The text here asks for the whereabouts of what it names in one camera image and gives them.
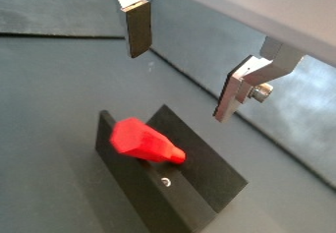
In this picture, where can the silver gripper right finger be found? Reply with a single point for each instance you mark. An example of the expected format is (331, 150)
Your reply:
(249, 80)

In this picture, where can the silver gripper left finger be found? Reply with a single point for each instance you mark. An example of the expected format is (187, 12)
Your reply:
(137, 11)

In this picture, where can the red peg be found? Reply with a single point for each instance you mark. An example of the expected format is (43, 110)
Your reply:
(137, 140)

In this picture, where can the black angled holder bracket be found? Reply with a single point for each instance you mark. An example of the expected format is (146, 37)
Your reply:
(177, 198)

